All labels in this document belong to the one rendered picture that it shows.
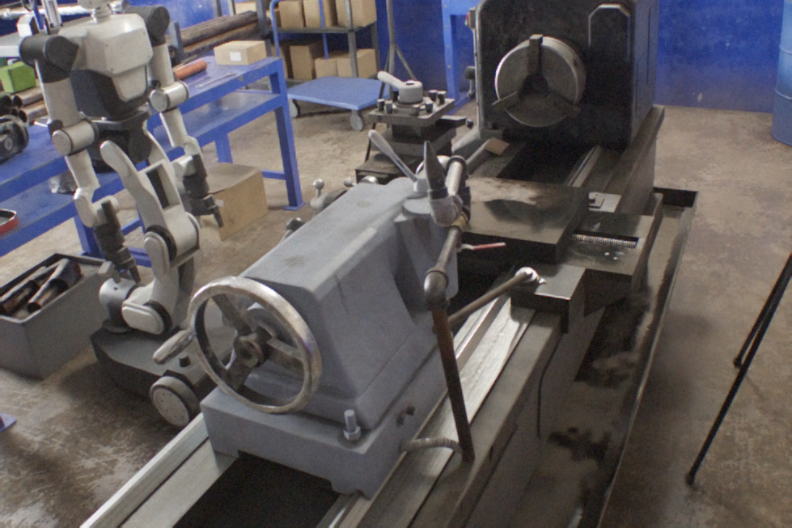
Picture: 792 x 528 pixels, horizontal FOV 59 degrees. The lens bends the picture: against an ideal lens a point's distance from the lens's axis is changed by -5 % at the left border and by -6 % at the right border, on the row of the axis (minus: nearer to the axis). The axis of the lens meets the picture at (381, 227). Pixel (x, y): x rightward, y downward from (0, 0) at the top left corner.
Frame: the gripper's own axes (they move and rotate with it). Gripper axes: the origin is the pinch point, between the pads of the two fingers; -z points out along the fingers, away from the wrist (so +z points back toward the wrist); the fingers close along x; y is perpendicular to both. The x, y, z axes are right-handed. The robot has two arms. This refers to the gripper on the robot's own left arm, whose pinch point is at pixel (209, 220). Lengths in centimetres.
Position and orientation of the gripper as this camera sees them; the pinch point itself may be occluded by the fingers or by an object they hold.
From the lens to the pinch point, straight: 284.2
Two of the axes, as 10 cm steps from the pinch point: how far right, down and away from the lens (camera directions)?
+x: 8.4, -0.5, -5.4
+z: -2.6, -9.1, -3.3
